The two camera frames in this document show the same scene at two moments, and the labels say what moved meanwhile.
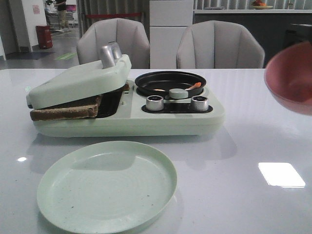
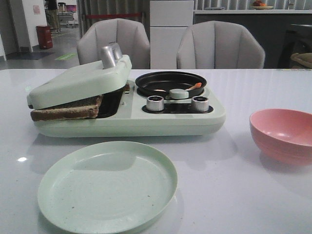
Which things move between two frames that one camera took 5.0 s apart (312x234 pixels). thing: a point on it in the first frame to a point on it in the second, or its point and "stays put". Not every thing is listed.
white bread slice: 126,87 stays put
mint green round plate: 110,187 stays put
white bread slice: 86,108 stays put
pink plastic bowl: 288,78 to 284,135
